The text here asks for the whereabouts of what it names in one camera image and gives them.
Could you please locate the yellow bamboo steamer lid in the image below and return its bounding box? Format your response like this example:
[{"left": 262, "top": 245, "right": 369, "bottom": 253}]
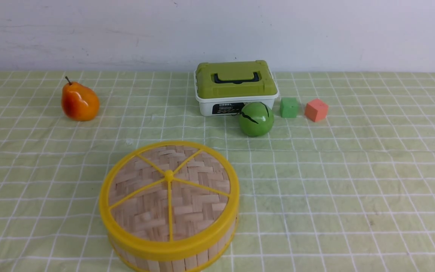
[{"left": 99, "top": 141, "right": 240, "bottom": 262}]

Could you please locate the yellow bamboo steamer basket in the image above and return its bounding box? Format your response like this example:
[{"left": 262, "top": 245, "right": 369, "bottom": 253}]
[{"left": 108, "top": 216, "right": 239, "bottom": 272}]

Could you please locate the green toy apple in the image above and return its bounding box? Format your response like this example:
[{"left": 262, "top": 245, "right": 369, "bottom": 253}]
[{"left": 238, "top": 102, "right": 275, "bottom": 137}]

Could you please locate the green and white toolbox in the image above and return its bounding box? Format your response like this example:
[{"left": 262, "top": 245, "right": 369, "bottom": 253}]
[{"left": 194, "top": 60, "right": 280, "bottom": 117}]

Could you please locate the green foam cube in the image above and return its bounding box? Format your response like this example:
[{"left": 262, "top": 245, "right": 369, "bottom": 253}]
[{"left": 280, "top": 97, "right": 298, "bottom": 119}]

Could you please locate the orange foam cube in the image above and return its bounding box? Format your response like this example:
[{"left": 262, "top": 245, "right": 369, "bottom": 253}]
[{"left": 304, "top": 98, "right": 329, "bottom": 122}]

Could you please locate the orange toy pear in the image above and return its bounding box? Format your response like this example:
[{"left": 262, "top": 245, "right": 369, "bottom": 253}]
[{"left": 61, "top": 76, "right": 100, "bottom": 122}]

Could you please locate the green checkered tablecloth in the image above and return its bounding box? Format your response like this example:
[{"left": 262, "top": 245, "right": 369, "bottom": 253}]
[{"left": 0, "top": 71, "right": 435, "bottom": 272}]

